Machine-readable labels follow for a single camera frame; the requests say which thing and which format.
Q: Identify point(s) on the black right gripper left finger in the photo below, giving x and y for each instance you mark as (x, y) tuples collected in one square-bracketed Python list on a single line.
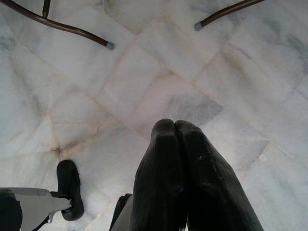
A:
[(156, 183)]

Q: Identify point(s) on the black robot left foot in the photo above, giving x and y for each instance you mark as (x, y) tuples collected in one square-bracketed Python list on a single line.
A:
[(68, 178)]

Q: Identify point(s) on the silver robot right leg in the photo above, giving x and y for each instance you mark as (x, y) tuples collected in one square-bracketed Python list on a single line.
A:
[(123, 216)]

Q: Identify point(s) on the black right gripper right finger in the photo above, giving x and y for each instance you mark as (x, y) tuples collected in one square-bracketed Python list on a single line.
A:
[(207, 187)]

